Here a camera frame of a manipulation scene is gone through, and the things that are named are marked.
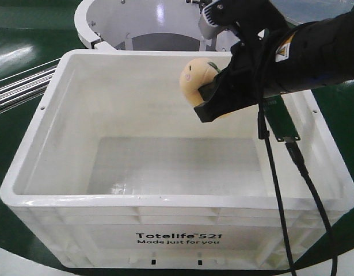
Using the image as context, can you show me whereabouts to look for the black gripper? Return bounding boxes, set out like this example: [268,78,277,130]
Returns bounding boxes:
[194,1,289,122]

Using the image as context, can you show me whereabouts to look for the yellow plush ball toy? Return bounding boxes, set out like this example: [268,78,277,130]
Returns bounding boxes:
[179,57,221,107]

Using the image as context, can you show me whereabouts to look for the white plastic tote box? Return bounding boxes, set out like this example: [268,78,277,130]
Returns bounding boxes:
[0,48,354,271]

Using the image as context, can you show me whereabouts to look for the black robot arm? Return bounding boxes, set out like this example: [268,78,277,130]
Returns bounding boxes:
[195,1,354,122]

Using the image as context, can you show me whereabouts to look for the green circuit board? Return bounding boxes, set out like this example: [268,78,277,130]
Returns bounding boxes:
[264,95,300,142]

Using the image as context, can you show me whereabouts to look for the chrome guide rods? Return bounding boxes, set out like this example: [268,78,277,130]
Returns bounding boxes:
[0,59,60,114]

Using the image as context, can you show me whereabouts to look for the black cable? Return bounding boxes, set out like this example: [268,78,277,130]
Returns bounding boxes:
[256,94,338,276]

